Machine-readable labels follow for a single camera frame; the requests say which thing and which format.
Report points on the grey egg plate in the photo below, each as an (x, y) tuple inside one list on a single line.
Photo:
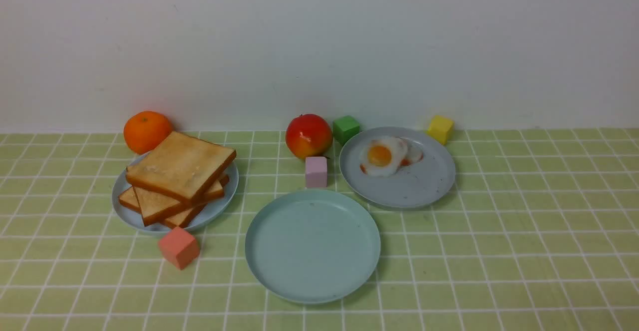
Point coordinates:
[(411, 187)]

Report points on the yellow cube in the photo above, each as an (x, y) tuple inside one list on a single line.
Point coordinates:
[(440, 129)]

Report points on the red apple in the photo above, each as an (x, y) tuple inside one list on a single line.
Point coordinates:
[(308, 135)]

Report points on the pink cube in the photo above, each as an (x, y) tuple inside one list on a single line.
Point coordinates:
[(316, 172)]

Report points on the orange fruit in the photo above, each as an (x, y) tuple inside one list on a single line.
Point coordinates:
[(145, 130)]

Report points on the green cube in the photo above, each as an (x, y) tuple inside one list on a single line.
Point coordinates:
[(345, 128)]

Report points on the salmon red cube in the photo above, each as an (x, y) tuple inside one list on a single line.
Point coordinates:
[(179, 247)]

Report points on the blue bread plate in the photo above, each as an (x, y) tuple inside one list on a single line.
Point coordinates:
[(210, 212)]

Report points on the fried egg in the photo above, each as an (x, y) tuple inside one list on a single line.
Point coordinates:
[(382, 157), (414, 153)]

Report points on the teal center plate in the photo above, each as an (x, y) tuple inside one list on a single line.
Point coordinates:
[(313, 246)]

